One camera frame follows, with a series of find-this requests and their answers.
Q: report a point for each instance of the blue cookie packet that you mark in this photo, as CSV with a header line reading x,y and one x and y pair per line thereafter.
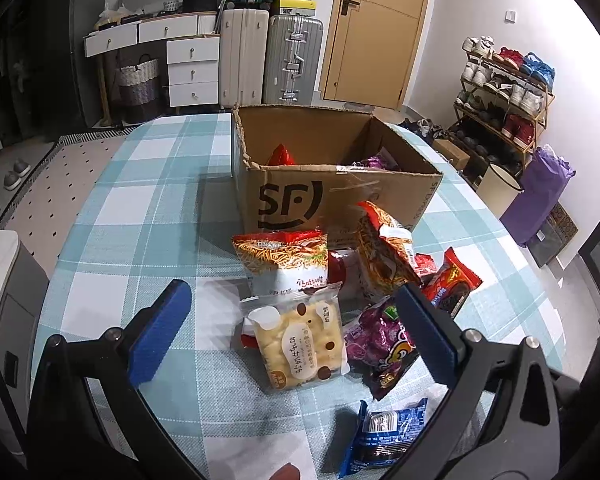
x,y
385,435

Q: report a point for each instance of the magenta snack bag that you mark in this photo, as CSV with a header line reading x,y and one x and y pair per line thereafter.
x,y
375,162

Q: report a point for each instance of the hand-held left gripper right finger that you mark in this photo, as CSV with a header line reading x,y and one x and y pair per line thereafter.
x,y
425,340

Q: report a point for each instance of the yellow and black shoe box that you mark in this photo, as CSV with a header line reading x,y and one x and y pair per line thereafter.
x,y
295,7

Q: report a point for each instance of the red and white snack packet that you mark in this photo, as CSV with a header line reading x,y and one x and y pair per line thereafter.
x,y
345,275

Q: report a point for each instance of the red packet with black seeds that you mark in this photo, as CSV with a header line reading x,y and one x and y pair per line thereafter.
x,y
450,285

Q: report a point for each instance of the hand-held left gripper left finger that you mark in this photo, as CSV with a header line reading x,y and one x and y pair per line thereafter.
x,y
160,332

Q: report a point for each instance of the black wardrobe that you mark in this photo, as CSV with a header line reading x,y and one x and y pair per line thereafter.
x,y
35,50

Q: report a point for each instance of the purple snack bag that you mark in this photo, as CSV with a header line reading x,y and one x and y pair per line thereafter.
x,y
375,345

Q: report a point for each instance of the silver suitcase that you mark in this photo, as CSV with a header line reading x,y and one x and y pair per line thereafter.
x,y
292,60

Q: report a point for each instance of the patterned door mat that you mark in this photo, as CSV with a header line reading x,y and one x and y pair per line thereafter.
x,y
557,232

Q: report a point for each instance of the white bin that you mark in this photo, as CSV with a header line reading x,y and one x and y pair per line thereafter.
x,y
497,187

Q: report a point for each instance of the white light switch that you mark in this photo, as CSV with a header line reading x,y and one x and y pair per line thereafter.
x,y
511,16

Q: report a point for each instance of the grey cabinet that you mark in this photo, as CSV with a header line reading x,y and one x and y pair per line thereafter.
x,y
5,300

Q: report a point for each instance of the purple fabric bag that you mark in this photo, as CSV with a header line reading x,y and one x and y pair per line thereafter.
x,y
535,195

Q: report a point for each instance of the dark shoes pile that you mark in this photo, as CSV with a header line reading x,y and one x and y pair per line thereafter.
x,y
422,127

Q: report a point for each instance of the orange noodle snack bag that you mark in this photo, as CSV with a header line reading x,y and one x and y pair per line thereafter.
x,y
380,250
280,257

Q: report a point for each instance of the clear packet of cream biscuits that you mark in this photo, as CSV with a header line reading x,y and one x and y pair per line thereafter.
x,y
295,345

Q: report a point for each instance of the red snack bag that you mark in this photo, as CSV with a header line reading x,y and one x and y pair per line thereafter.
x,y
281,156

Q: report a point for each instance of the woven laundry basket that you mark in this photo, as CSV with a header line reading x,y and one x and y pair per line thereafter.
x,y
137,85

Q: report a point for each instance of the beige suitcase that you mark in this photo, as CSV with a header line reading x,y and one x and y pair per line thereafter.
x,y
242,55

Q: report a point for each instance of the grey slipper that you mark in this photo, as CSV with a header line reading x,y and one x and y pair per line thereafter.
x,y
22,167
12,180

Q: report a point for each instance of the white plastic bag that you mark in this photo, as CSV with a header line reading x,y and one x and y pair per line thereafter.
x,y
111,15

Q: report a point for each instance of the dotted beige rug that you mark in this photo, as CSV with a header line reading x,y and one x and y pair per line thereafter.
x,y
55,185

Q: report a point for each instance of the small brown cardboard box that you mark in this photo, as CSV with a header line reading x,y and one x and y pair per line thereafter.
x,y
452,152

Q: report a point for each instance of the wooden shoe rack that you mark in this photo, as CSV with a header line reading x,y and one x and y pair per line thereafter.
x,y
540,110

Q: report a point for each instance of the white dresser with drawers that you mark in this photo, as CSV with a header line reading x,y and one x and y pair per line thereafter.
x,y
192,51

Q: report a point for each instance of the person's left hand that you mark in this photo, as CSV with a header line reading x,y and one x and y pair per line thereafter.
x,y
283,473

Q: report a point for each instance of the shoe rack with shoes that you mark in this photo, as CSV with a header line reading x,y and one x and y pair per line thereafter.
x,y
517,95

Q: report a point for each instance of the wooden door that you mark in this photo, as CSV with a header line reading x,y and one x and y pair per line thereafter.
x,y
380,35

